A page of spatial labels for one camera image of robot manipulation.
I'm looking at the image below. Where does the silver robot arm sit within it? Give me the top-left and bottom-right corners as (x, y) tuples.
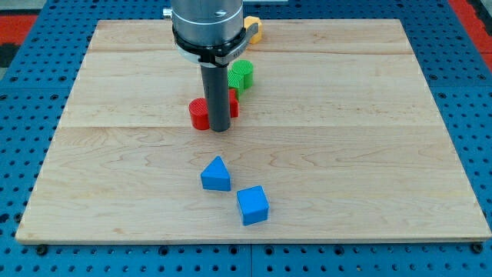
(162, 0), (260, 68)

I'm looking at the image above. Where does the blue triangle block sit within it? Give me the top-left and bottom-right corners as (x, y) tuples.
(201, 156), (231, 191)

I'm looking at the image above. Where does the blue cube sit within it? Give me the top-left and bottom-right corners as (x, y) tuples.
(236, 185), (270, 225)

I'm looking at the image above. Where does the red block behind rod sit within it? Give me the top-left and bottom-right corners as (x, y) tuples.
(228, 88), (239, 118)

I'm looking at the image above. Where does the red cylinder block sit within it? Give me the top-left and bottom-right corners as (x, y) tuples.
(188, 98), (210, 130)

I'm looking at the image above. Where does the green cylinder block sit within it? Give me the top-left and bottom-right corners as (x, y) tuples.
(231, 59), (254, 89)

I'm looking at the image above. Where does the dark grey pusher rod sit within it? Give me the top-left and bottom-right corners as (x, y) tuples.
(201, 66), (231, 132)

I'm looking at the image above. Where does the wooden board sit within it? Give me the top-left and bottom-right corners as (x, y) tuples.
(16, 19), (491, 245)

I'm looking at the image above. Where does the yellow hexagon block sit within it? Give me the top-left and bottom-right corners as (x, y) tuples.
(244, 16), (263, 45)

